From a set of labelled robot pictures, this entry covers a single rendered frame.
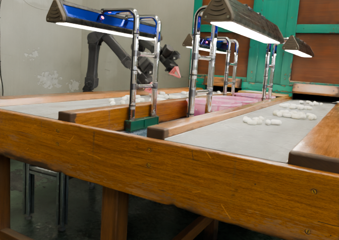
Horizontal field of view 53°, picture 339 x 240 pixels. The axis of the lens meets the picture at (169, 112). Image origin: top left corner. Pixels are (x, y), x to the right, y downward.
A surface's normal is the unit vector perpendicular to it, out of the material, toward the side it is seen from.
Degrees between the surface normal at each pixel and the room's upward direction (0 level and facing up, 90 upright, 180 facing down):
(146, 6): 90
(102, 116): 90
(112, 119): 90
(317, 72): 90
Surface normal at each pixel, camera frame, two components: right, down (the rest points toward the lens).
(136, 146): -0.49, 0.09
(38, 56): 0.90, 0.12
